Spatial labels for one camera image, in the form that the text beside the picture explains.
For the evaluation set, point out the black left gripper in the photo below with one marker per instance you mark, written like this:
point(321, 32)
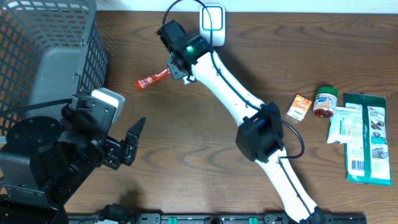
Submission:
point(117, 154)

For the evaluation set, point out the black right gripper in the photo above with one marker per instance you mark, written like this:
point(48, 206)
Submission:
point(176, 70)

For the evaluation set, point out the red snack stick sachet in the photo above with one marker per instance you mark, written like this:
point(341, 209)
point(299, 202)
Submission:
point(145, 82)

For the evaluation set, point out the orange small carton box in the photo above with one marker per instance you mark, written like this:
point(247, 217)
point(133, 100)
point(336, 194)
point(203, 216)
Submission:
point(299, 107)

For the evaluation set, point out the green lid glass jar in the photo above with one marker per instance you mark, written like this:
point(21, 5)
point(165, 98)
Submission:
point(325, 101)

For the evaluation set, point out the teal white tissue pack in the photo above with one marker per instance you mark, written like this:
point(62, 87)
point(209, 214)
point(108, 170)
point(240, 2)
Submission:
point(341, 126)

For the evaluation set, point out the green white wipes packet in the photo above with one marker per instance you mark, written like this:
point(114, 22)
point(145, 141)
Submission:
point(367, 157)

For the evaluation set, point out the white Panadol medicine box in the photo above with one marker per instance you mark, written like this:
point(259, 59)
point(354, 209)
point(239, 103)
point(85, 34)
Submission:
point(188, 79)

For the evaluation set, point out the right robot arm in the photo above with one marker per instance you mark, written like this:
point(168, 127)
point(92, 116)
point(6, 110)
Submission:
point(260, 126)

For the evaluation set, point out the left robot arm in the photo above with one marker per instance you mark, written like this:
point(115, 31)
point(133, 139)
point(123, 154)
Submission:
point(44, 160)

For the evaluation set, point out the white barcode scanner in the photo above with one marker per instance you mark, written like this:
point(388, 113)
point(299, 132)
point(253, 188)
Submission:
point(212, 19)

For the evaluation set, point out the grey plastic mesh basket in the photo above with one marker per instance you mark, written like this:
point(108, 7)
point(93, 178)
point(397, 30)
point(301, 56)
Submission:
point(50, 50)

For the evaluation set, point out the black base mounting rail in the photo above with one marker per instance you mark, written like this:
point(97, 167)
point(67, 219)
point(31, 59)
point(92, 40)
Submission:
point(118, 214)

